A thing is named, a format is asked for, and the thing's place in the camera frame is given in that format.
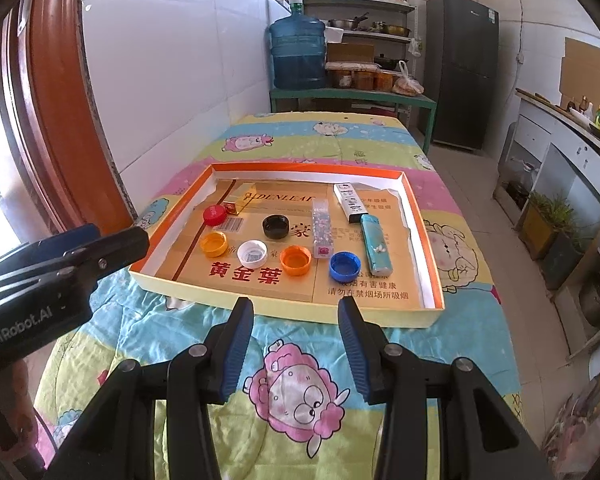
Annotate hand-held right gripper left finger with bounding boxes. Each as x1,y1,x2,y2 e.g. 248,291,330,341
42,296,255,480

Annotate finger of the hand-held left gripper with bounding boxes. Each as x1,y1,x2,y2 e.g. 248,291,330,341
0,223,102,275
55,226,151,282

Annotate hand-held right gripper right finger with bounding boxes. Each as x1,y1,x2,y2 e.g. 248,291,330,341
337,296,553,480

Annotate blue bottle cap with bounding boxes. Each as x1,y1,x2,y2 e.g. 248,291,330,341
329,251,363,282

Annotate white bottle cap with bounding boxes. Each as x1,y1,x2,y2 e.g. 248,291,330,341
237,240,269,267

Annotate light orange bottle cap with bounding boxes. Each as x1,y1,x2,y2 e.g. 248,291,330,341
200,232,229,256

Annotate blue lighter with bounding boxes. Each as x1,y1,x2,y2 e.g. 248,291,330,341
360,214,393,277

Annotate dark orange bottle cap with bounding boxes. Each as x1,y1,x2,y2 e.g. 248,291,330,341
280,246,313,277

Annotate black bottle cap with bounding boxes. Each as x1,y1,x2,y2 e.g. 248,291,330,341
262,215,290,239

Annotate white cartoon-print box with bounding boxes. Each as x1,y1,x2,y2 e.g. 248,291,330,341
333,182,363,224

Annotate shallow cardboard box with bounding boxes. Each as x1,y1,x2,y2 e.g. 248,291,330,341
128,161,446,329

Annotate potted green plants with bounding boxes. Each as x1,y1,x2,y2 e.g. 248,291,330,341
520,192,588,261

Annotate plastic bag of clutter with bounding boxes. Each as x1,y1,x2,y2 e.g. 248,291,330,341
542,375,600,480

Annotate metal pot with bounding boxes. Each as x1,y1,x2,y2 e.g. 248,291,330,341
577,280,600,328

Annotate green table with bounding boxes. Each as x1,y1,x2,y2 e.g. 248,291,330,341
269,87,438,156

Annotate blue water jug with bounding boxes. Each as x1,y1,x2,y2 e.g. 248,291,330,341
267,14,328,91

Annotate plastic bag of food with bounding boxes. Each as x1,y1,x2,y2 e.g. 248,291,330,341
392,60,425,97

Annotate grey kitchen counter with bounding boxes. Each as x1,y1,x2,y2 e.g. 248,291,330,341
497,87,600,361

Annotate brown cardboard box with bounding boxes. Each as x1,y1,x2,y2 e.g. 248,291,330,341
326,42,376,63

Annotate dark refrigerator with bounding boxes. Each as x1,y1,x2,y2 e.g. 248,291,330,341
424,0,500,152

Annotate metal storage shelf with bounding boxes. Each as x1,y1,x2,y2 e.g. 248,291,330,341
297,0,418,93

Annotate wooden door frame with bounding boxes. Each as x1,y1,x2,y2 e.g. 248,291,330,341
0,0,136,233

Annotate cardboard wall sheet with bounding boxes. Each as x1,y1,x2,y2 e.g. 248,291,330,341
559,37,600,106

